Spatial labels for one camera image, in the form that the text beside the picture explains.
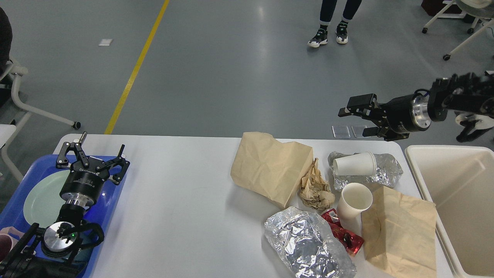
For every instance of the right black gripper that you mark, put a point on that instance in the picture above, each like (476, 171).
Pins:
(401, 115)

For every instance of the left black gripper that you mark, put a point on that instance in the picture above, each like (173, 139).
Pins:
(87, 175)

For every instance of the light green plate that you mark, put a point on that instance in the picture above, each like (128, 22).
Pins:
(43, 203)

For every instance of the pink home mug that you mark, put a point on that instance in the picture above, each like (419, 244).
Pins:
(9, 237)

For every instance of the large brown paper bag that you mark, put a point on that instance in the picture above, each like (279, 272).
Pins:
(268, 167)

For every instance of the aluminium foil sheet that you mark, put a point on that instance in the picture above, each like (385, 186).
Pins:
(304, 241)

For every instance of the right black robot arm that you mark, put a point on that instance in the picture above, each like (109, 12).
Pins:
(469, 96)

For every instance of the lying white paper cup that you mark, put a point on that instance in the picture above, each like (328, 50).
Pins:
(361, 164)

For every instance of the small crumpled foil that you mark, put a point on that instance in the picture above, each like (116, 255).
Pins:
(388, 172)

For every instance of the dark teal home mug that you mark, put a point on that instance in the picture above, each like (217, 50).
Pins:
(91, 235)

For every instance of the upright white paper cup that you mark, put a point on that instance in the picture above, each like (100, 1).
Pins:
(355, 198)

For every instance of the crumpled brown paper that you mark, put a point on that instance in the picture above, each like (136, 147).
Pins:
(314, 190)

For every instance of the white side table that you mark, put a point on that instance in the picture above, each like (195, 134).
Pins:
(8, 133)

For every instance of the beige plastic bin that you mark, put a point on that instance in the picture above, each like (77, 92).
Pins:
(459, 180)

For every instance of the red snack wrapper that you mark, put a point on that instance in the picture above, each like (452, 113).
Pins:
(351, 241)

